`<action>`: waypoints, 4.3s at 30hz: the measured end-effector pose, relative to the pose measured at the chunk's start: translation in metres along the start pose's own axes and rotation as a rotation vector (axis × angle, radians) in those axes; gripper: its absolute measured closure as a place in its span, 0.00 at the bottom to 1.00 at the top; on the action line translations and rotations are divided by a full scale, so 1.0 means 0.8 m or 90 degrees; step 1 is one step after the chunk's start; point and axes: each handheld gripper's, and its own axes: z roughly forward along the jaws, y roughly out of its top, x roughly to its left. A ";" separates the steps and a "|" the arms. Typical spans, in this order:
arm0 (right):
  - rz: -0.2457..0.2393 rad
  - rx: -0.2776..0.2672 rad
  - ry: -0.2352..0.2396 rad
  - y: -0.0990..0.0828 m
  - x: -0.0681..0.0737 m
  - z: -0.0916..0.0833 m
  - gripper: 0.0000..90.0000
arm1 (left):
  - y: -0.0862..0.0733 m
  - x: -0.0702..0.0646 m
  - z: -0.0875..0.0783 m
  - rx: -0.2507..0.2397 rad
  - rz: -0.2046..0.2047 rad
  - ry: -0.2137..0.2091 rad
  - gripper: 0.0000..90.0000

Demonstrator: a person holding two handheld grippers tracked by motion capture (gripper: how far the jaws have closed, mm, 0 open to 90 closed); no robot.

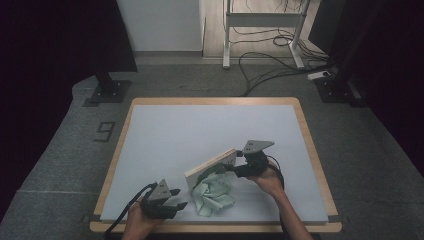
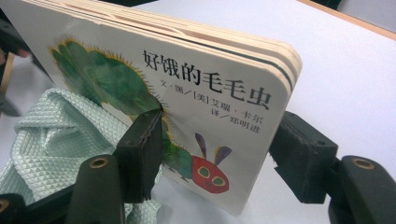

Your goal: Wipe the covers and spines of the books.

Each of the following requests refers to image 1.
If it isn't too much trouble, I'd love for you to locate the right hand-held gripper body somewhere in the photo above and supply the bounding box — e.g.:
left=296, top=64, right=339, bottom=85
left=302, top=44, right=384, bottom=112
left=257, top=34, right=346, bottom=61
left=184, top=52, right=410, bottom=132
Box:
left=234, top=140, right=275, bottom=178

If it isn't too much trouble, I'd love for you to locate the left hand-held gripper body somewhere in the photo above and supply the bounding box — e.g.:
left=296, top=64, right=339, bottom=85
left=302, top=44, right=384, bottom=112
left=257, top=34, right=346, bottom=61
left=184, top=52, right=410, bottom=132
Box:
left=139, top=178, right=178, bottom=220

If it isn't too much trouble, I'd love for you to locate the white picture book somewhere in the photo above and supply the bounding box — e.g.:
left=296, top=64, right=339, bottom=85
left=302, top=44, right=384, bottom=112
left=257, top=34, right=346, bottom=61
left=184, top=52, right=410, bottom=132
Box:
left=184, top=147, right=238, bottom=192

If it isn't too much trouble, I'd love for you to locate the light green cloth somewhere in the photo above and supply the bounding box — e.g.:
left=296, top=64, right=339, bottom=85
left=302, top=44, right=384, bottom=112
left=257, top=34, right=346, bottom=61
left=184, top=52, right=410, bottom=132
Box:
left=191, top=171, right=236, bottom=218

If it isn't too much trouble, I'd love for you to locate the person's left hand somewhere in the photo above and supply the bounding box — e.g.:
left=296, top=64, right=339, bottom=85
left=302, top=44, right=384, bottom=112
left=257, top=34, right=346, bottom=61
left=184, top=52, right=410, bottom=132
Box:
left=124, top=201, right=164, bottom=238

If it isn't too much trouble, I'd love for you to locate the person's right hand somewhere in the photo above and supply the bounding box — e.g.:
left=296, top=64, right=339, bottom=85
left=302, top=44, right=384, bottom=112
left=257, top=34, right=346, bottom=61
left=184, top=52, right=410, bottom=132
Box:
left=248, top=166, right=284, bottom=198

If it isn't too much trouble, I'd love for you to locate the wooden table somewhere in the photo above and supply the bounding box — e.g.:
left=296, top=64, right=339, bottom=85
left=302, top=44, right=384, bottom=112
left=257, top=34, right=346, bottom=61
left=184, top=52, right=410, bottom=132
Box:
left=89, top=96, right=343, bottom=234

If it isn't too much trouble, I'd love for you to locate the white power strip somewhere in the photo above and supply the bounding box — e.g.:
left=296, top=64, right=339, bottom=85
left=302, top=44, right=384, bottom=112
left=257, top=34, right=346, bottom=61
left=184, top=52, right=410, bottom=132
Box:
left=307, top=70, right=332, bottom=82

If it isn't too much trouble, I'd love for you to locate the black stand with long base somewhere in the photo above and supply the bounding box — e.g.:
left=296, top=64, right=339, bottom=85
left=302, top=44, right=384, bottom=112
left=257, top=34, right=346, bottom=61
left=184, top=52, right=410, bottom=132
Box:
left=314, top=0, right=368, bottom=108

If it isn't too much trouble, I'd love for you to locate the black stand with square base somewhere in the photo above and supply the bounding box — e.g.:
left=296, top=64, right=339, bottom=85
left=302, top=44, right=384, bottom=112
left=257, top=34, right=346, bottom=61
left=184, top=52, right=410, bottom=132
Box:
left=82, top=71, right=132, bottom=108

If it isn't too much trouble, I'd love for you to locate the narrow black curtain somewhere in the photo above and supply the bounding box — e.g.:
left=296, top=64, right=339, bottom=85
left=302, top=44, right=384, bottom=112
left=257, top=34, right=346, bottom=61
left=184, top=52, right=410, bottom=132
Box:
left=308, top=0, right=424, bottom=178

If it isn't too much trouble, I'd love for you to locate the wide black curtain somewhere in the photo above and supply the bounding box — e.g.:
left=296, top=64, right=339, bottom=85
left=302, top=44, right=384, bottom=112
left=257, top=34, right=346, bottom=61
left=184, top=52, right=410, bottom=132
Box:
left=0, top=0, right=139, bottom=221

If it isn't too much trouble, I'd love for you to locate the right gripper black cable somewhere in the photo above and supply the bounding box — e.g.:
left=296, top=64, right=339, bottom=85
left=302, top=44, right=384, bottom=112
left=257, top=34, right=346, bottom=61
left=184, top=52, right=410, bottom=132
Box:
left=266, top=154, right=286, bottom=191

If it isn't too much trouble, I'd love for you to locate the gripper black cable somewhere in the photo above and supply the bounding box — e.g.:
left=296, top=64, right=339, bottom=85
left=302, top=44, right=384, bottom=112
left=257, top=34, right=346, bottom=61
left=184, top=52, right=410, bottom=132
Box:
left=266, top=154, right=286, bottom=191
left=103, top=182, right=158, bottom=240

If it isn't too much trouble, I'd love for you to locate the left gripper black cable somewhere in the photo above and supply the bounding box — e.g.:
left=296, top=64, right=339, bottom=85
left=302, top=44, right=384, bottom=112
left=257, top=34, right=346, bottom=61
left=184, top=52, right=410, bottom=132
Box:
left=103, top=182, right=158, bottom=240

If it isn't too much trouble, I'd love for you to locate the tangle of black floor cables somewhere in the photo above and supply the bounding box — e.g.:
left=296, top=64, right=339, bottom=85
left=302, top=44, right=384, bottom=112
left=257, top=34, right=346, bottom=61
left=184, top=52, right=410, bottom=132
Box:
left=229, top=0, right=334, bottom=98

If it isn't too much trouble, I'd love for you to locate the white desk frame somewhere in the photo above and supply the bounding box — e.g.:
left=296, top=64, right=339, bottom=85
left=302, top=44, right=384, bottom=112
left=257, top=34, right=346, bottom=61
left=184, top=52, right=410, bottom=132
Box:
left=222, top=0, right=313, bottom=70

